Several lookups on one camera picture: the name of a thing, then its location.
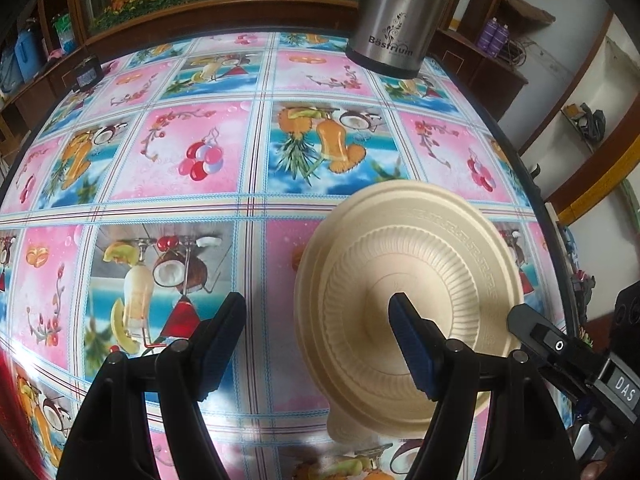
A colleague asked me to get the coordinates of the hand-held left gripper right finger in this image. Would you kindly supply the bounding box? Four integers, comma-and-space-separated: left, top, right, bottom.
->
389, 294, 571, 480

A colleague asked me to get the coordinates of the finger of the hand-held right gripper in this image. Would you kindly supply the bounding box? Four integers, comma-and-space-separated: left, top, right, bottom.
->
507, 303, 608, 386

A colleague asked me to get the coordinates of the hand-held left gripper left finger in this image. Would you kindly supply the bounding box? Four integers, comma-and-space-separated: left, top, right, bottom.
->
57, 291, 247, 480

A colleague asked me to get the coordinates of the beige ribbed plate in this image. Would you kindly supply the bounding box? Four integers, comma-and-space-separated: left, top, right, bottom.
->
294, 182, 525, 436

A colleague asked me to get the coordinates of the beige bowl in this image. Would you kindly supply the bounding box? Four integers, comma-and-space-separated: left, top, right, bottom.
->
327, 400, 436, 445

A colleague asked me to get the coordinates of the dark bag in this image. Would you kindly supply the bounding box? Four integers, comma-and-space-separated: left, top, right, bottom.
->
562, 102, 608, 151

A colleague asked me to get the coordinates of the printed fruit tablecloth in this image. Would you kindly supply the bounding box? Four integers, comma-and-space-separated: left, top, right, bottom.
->
0, 30, 591, 480

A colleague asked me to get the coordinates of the wooden shelf unit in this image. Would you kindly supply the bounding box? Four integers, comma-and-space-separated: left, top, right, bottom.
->
430, 0, 531, 121

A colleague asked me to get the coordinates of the purple spray can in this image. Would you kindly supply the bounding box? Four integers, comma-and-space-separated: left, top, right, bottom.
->
477, 17, 496, 56
492, 22, 511, 58

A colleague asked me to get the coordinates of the small black device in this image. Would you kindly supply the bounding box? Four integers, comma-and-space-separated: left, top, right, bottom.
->
74, 57, 105, 93

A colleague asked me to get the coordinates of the wooden cabinet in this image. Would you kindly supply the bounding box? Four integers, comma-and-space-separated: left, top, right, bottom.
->
0, 0, 106, 161

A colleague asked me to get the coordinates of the stainless steel thermos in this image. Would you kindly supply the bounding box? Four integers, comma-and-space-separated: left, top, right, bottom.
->
345, 0, 451, 80

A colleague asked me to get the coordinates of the blue plastic container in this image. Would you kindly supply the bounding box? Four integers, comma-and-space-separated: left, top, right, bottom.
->
12, 30, 43, 83

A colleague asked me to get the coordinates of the green packet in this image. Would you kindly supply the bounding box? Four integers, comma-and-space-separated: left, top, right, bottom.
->
52, 12, 78, 53

